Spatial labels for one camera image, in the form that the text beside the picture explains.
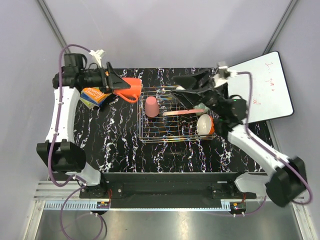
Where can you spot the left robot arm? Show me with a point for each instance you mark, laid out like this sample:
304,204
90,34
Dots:
59,151

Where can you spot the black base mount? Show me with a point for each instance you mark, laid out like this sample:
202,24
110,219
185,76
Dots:
168,191

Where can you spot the orange book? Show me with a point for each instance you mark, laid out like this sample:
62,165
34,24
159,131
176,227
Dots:
92,97

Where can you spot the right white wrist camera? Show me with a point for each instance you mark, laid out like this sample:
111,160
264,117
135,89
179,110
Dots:
223,74

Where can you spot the white scalloped plate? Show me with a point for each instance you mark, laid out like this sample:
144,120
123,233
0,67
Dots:
179,88

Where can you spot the white orange bowl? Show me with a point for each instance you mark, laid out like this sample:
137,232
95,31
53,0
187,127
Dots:
205,125

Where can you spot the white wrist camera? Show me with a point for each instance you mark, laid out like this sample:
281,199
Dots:
97,56
223,74

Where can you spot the pink beige plate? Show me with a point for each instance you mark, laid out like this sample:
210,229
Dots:
183,112

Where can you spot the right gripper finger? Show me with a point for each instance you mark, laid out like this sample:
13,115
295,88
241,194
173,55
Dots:
188,98
193,81

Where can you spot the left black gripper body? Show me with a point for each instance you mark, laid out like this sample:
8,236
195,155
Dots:
107,83

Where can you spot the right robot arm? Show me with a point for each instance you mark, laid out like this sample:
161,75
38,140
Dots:
286,177

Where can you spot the pink plastic cup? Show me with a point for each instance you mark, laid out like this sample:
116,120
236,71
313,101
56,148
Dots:
151,107

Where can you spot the white board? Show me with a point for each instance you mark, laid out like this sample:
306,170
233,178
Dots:
270,93

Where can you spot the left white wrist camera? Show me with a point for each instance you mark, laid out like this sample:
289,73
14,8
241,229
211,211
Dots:
97,56

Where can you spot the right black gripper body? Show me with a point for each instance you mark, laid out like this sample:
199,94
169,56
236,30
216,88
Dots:
214,99

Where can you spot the aluminium rail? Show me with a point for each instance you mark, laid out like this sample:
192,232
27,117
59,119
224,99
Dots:
67,198

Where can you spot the orange mug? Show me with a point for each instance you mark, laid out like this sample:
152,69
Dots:
131,94

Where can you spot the wire dish rack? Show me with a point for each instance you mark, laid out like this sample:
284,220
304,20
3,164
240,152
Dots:
171,128

